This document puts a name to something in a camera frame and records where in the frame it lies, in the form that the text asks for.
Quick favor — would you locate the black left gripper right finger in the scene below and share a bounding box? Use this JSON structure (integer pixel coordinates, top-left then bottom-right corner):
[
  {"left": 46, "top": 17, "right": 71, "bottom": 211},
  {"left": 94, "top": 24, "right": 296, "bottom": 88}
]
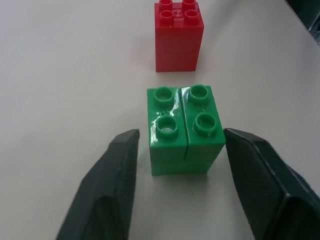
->
[{"left": 223, "top": 127, "right": 320, "bottom": 240}]

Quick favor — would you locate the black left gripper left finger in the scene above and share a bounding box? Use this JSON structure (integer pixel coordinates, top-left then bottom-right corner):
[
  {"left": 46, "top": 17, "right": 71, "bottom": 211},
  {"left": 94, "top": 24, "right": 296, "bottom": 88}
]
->
[{"left": 56, "top": 128, "right": 141, "bottom": 240}]

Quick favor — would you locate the green studded building block cube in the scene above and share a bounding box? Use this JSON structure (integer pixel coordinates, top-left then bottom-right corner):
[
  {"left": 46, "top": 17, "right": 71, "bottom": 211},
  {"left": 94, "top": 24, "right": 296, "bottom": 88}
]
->
[{"left": 146, "top": 84, "right": 227, "bottom": 177}]

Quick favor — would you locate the red studded building block cube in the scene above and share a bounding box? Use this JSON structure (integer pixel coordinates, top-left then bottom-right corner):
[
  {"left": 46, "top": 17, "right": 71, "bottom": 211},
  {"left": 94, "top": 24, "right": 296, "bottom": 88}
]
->
[{"left": 153, "top": 0, "right": 205, "bottom": 73}]

